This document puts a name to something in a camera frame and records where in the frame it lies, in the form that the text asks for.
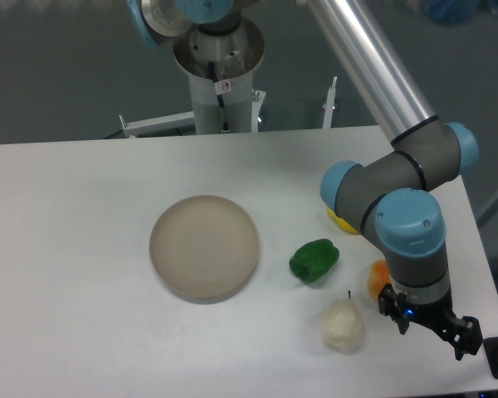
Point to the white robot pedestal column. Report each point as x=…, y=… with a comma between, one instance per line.
x=220, y=59

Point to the green bell pepper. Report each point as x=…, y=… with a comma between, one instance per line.
x=314, y=260

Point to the white metal frame bracket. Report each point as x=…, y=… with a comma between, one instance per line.
x=159, y=125

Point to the white pear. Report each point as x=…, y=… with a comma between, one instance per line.
x=342, y=326

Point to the yellow banana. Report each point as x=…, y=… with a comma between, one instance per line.
x=341, y=223

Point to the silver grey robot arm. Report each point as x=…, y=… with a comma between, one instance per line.
x=389, y=202

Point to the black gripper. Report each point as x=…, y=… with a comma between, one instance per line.
x=431, y=307

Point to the orange knotted bread roll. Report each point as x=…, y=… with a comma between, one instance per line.
x=378, y=277

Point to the white upright frame post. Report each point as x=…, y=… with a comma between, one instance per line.
x=330, y=105

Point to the blue plastic bag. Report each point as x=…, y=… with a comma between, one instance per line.
x=452, y=12

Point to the beige round plate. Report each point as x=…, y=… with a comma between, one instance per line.
x=204, y=248

